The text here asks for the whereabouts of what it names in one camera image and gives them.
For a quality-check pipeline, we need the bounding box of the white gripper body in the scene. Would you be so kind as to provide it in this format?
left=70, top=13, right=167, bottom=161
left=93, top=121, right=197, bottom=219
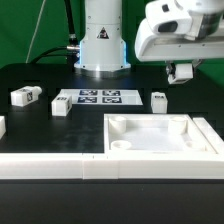
left=135, top=0, right=224, bottom=62

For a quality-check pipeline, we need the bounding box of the white square tabletop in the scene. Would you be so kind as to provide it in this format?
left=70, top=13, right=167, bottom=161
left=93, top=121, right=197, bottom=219
left=104, top=114, right=217, bottom=156

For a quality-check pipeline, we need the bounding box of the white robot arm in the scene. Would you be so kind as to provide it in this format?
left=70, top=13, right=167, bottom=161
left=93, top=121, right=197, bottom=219
left=74, top=0, right=224, bottom=74

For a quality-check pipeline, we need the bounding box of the white marker sheet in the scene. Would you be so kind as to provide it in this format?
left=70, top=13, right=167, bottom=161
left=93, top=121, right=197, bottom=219
left=60, top=89, right=142, bottom=105

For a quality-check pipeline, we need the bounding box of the white U-shaped obstacle fence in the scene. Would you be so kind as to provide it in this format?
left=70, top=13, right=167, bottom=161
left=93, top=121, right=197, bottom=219
left=0, top=118, right=224, bottom=179

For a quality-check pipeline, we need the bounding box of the black cable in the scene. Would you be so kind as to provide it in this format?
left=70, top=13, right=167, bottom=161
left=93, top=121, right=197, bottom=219
left=29, top=0, right=82, bottom=64

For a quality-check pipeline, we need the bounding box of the white thin cable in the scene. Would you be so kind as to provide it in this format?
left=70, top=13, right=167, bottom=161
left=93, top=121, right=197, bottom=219
left=25, top=0, right=47, bottom=64

